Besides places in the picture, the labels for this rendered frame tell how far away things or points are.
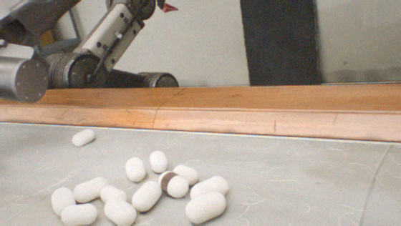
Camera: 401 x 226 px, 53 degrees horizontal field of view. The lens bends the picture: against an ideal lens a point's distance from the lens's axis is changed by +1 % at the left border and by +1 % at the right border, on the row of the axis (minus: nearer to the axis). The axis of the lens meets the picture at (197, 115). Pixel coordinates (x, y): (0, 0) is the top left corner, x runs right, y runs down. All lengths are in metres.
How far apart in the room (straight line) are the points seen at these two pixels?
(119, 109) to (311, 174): 0.33
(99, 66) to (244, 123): 0.60
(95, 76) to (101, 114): 0.40
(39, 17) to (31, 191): 0.25
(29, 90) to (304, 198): 0.36
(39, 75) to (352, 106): 0.39
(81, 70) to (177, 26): 1.82
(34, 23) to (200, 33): 2.15
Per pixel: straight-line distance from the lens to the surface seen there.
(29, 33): 0.64
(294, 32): 2.45
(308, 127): 0.48
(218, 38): 2.66
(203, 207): 0.35
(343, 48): 2.46
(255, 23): 2.51
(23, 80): 0.54
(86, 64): 1.03
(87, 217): 0.40
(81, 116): 0.68
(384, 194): 0.38
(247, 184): 0.40
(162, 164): 0.44
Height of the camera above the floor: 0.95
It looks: 21 degrees down
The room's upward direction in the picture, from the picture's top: 12 degrees counter-clockwise
